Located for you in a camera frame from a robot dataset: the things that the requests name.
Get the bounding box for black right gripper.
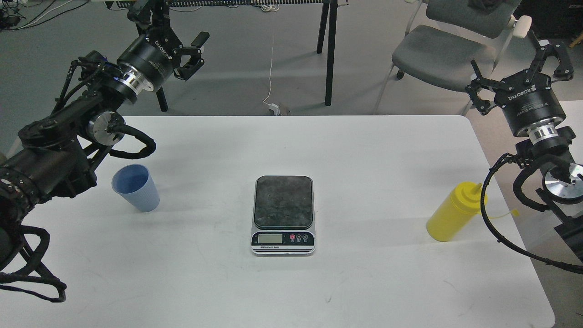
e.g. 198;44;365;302
465;40;574;138

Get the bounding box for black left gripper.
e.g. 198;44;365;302
117;26;210;96

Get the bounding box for blue ribbed plastic cup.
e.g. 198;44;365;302
111;164;160;212

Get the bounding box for yellow squeeze bottle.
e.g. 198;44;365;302
426;182;519;242

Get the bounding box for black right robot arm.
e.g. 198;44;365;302
465;40;583;274

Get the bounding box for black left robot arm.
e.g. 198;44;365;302
1;27;210;303

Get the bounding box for digital kitchen scale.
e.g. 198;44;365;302
251;176;316;256

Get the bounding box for grey office chair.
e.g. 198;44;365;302
373;0;532;114

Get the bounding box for black trestle table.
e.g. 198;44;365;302
104;0;349;113

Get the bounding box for white cable with plug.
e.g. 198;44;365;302
262;20;284;115

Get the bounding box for cables on floor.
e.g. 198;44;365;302
0;0;73;31

